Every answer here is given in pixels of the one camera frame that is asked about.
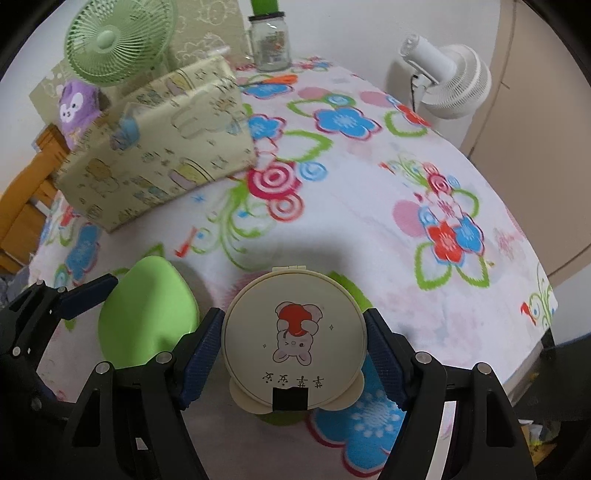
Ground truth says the beige wooden door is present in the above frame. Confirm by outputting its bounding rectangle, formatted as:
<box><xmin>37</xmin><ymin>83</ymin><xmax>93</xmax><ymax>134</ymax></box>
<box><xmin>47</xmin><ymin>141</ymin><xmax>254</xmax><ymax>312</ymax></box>
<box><xmin>462</xmin><ymin>0</ymin><xmax>591</xmax><ymax>287</ymax></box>

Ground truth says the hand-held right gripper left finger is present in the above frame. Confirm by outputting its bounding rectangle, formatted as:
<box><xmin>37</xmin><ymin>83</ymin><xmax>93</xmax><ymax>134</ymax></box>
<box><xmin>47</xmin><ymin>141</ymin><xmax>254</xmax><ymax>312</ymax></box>
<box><xmin>59</xmin><ymin>307</ymin><xmax>227</xmax><ymax>480</ymax></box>

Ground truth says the glass jar with green lid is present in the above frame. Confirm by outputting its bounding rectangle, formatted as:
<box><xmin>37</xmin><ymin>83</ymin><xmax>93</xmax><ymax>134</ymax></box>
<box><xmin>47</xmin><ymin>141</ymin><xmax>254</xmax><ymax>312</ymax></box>
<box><xmin>248</xmin><ymin>0</ymin><xmax>291</xmax><ymax>72</ymax></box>

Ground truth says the round cream compact mirror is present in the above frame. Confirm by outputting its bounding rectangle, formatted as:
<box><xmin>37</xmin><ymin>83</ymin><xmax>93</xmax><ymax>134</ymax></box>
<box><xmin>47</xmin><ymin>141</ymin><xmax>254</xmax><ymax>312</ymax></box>
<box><xmin>221</xmin><ymin>265</ymin><xmax>370</xmax><ymax>414</ymax></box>

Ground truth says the white standing fan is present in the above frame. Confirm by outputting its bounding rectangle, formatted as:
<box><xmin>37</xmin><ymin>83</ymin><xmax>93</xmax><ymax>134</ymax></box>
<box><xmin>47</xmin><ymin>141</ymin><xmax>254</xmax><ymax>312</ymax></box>
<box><xmin>385</xmin><ymin>33</ymin><xmax>492</xmax><ymax>120</ymax></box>

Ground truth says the purple plush toy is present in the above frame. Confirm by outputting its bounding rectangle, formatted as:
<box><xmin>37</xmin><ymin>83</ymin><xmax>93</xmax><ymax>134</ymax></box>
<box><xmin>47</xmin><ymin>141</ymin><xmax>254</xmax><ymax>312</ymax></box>
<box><xmin>58</xmin><ymin>79</ymin><xmax>103</xmax><ymax>148</ymax></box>

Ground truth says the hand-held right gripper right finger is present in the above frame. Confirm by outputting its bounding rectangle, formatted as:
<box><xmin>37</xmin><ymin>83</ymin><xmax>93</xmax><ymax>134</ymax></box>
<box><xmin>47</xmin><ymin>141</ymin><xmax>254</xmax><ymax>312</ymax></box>
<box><xmin>364</xmin><ymin>308</ymin><xmax>540</xmax><ymax>480</ymax></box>

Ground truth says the green rounded pad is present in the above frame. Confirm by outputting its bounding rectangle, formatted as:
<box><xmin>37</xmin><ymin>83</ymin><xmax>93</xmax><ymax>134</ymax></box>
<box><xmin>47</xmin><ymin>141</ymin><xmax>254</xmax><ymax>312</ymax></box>
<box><xmin>98</xmin><ymin>257</ymin><xmax>200</xmax><ymax>370</ymax></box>

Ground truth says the green desk fan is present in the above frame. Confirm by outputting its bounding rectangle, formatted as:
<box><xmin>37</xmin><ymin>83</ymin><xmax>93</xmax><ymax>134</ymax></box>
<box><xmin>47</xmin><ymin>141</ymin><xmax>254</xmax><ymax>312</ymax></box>
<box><xmin>65</xmin><ymin>0</ymin><xmax>177</xmax><ymax>86</ymax></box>

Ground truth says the green printed wall mat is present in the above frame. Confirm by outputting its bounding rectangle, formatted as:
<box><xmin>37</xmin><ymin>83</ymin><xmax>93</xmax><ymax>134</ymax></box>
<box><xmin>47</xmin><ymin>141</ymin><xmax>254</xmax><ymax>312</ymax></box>
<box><xmin>28</xmin><ymin>0</ymin><xmax>252</xmax><ymax>121</ymax></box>

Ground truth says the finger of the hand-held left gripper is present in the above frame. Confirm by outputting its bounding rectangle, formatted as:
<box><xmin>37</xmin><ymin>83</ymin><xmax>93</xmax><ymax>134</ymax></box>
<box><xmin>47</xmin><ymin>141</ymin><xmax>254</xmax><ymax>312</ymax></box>
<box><xmin>0</xmin><ymin>366</ymin><xmax>79</xmax><ymax>420</ymax></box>
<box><xmin>0</xmin><ymin>274</ymin><xmax>120</xmax><ymax>365</ymax></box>

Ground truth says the floral tablecloth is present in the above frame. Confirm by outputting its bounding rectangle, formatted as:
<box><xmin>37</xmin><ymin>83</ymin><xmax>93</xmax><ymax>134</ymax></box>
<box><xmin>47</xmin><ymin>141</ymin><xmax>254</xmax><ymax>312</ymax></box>
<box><xmin>28</xmin><ymin>55</ymin><xmax>559</xmax><ymax>480</ymax></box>

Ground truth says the yellow printed fabric storage box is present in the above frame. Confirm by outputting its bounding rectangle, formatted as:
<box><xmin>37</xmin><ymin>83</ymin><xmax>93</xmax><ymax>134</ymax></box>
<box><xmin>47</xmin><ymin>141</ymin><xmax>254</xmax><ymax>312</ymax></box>
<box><xmin>55</xmin><ymin>56</ymin><xmax>257</xmax><ymax>233</ymax></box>

